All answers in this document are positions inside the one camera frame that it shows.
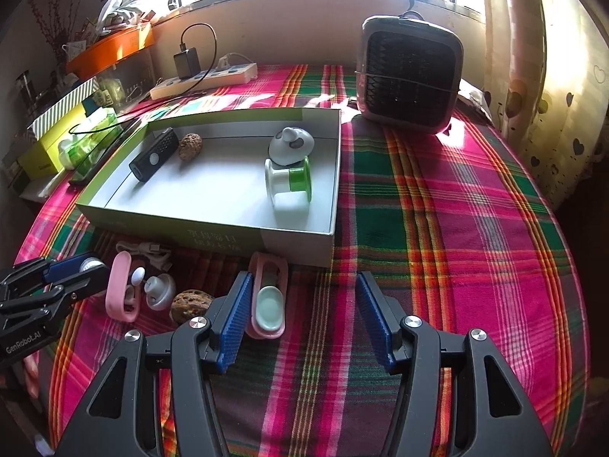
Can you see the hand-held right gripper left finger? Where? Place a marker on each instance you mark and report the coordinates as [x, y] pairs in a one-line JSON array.
[[233, 323]]

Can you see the grey white round panda device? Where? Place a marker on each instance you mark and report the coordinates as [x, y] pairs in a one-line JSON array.
[[290, 147]]

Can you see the green bottle pack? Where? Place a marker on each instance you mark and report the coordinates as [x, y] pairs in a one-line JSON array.
[[90, 138]]

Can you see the white plug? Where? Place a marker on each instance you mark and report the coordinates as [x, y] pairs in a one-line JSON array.
[[233, 61]]

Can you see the green and white cardboard box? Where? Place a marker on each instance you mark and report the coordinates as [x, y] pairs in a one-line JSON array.
[[214, 190]]

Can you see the yellow-green box striped lid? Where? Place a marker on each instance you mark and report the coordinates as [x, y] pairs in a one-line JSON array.
[[47, 138]]

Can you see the heart print curtain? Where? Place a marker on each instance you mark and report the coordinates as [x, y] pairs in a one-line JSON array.
[[547, 81]]

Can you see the white cloth bundle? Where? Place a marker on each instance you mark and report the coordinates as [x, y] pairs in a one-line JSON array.
[[473, 102]]

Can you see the small brown walnut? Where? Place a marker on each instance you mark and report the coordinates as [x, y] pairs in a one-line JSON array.
[[190, 145]]

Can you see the black charger plug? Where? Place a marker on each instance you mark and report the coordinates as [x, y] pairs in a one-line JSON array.
[[185, 64]]

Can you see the green and white spool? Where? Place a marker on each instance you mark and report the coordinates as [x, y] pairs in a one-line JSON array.
[[285, 183]]

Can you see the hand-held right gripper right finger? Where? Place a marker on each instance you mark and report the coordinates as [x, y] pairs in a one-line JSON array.
[[376, 319]]

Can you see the small white ball-top knob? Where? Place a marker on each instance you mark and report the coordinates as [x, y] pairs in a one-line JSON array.
[[161, 293]]

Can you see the orange plastic tray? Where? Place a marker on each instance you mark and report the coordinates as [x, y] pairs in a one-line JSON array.
[[109, 50]]

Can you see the plaid tablecloth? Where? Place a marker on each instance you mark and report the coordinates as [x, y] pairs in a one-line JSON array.
[[428, 247]]

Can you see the pile of papers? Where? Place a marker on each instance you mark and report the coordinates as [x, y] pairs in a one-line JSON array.
[[116, 12]]

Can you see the black perforated remote device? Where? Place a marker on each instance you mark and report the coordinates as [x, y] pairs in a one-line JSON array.
[[150, 157]]

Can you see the grey desktop air cooler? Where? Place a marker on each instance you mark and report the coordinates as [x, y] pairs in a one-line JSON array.
[[409, 76]]

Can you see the red flower branches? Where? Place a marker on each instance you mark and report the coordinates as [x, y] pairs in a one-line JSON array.
[[50, 24]]

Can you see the large brown walnut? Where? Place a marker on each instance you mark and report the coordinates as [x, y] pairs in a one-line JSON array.
[[190, 304]]

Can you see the white power strip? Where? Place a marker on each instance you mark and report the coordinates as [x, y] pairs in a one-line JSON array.
[[214, 80]]

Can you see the pink clip with white dish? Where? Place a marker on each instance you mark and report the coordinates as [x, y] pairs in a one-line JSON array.
[[269, 304]]

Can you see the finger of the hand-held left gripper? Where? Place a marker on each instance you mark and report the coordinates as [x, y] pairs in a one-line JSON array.
[[90, 283], [69, 267]]

